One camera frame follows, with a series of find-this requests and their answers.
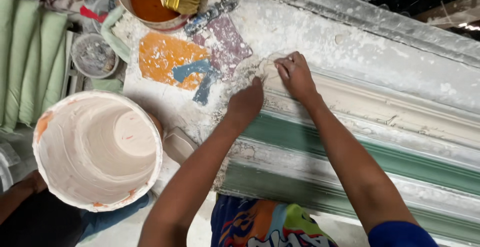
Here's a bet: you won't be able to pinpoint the large plaster-coated white bucket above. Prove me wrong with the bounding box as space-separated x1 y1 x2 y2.
32 90 164 213

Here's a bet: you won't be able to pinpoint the plaster-dusted colourful sheet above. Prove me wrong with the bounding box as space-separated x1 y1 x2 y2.
124 12 254 135

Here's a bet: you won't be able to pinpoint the green and white cornice mould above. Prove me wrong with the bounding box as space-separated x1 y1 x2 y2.
212 0 480 247

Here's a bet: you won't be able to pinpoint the blue cloth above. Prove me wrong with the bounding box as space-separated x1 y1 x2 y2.
77 192 151 242

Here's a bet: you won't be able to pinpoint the beige plaster fibre wad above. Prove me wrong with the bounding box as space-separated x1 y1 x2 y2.
240 54 289 90

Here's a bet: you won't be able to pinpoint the person's colourful printed shorts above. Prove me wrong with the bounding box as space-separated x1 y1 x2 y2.
210 194 338 247

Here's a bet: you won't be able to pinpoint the small grey plaster-filled tub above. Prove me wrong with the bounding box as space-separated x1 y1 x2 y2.
70 33 120 79

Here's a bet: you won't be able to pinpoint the person's left hand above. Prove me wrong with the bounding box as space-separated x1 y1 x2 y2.
226 76 265 125

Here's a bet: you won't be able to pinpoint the person's right hand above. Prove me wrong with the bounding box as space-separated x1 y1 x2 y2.
274 51 320 104

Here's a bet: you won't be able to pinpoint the beige plastic jug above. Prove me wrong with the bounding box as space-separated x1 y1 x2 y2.
163 127 199 165

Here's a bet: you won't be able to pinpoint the person's blue sleeve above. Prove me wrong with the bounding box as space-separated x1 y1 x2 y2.
367 221 439 247

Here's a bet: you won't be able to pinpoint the pale green curved strip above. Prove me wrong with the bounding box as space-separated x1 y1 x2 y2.
100 6 131 65

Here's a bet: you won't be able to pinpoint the plaster-covered blue scraper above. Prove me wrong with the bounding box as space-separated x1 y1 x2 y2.
184 0 239 37

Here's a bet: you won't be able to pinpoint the pale green ribbed mould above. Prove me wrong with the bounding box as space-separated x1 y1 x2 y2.
0 0 71 134

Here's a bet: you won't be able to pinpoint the wooden beam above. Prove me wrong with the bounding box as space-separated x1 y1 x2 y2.
412 0 480 32

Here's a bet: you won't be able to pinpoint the red plastic piece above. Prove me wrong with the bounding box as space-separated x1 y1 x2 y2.
79 6 108 24

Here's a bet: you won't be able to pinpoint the clear plastic container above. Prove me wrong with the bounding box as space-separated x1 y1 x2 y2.
91 0 119 34

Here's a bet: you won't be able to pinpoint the can of orange paint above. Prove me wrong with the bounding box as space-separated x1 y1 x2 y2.
115 0 193 32

